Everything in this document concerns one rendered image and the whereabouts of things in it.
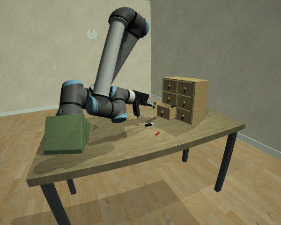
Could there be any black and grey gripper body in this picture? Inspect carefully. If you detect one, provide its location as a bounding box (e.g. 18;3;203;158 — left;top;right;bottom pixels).
132;90;149;105

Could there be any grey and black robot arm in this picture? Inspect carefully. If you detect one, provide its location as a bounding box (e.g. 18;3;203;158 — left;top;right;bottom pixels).
56;7;149;123

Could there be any light wooden chest of drawers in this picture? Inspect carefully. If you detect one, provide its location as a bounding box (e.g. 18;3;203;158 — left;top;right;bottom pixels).
163;76;209;125

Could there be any brown wooden drawer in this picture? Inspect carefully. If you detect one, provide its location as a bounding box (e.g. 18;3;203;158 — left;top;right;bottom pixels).
177;94;193;111
163;91;177;106
177;81;195;97
176;107;192;124
157;103;176;120
163;79;177;93

